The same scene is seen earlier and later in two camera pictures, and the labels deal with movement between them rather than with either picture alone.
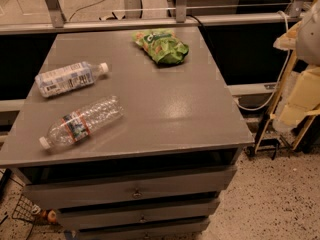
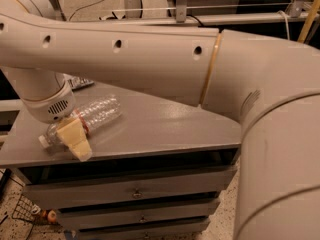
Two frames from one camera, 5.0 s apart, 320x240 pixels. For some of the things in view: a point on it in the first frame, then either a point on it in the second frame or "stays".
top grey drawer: [129, 187] stays
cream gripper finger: [304, 97] to [56, 107]
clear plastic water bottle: [82, 122] stays
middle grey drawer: [141, 214] stays
